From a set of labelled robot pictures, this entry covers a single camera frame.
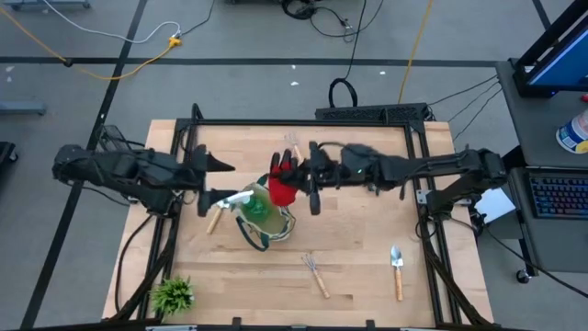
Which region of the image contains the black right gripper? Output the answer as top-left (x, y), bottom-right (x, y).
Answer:
top-left (289, 141), bottom-right (344, 216)

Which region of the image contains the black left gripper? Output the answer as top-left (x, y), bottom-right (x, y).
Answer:
top-left (181, 143), bottom-right (240, 219)

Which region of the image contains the wooden handled hand rake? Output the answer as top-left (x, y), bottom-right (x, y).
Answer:
top-left (300, 252), bottom-right (332, 300)
top-left (283, 132), bottom-right (305, 163)

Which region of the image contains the red black gardening glove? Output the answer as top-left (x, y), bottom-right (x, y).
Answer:
top-left (266, 149), bottom-right (300, 208)

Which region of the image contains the wooden handled metal trowel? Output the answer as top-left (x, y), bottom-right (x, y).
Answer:
top-left (389, 244), bottom-right (405, 302)
top-left (205, 204), bottom-right (231, 235)

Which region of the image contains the green spray bottle white head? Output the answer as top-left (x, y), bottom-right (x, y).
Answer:
top-left (216, 189), bottom-right (270, 224)

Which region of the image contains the beige green gardening bag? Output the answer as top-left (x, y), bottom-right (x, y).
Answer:
top-left (234, 173), bottom-right (298, 253)

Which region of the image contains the black perforated metal box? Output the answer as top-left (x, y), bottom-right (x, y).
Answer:
top-left (314, 102), bottom-right (431, 123)

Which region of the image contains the black mesh box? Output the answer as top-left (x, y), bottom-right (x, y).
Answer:
top-left (94, 123), bottom-right (134, 153)

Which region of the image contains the small green artificial plant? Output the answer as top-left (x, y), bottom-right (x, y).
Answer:
top-left (149, 275), bottom-right (197, 317)

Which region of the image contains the grey metal floor bar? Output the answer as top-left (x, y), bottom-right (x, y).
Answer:
top-left (3, 0), bottom-right (92, 11)
top-left (0, 101), bottom-right (47, 117)

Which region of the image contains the black wheeled base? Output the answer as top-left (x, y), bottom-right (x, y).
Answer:
top-left (0, 141), bottom-right (19, 167)

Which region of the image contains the black desk beam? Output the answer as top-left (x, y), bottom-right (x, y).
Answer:
top-left (503, 144), bottom-right (527, 169)

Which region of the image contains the grey desk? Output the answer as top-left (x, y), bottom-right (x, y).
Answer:
top-left (494, 58), bottom-right (588, 273)

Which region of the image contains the black backlit keyboard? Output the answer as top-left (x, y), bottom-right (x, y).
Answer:
top-left (508, 165), bottom-right (588, 220)

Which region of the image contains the white blue plastic tub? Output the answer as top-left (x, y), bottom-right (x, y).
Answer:
top-left (554, 108), bottom-right (588, 155)

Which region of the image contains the black computer monitor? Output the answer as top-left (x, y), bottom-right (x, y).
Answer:
top-left (511, 0), bottom-right (588, 98)

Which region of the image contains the black aluminium table frame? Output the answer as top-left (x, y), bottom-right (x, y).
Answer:
top-left (107, 103), bottom-right (495, 331)

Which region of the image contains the black looped floor cable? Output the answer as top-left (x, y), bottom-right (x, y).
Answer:
top-left (327, 0), bottom-right (368, 109)

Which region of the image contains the thick black floor cable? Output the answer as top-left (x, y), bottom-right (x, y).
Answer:
top-left (480, 225), bottom-right (588, 299)
top-left (113, 211), bottom-right (157, 316)

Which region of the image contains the yellow floor cable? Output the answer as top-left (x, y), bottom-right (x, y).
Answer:
top-left (0, 6), bottom-right (184, 82)
top-left (397, 0), bottom-right (435, 105)

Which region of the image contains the white floor cable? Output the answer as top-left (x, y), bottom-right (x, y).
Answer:
top-left (40, 0), bottom-right (183, 45)

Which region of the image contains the thin black floor cable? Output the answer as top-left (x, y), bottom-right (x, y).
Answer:
top-left (308, 4), bottom-right (358, 43)

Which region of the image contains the black cable coil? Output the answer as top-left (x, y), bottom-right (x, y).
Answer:
top-left (279, 0), bottom-right (319, 21)

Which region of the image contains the thin black desk cable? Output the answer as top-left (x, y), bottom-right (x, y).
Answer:
top-left (451, 87), bottom-right (503, 142)
top-left (447, 80), bottom-right (501, 123)
top-left (426, 74), bottom-right (500, 108)

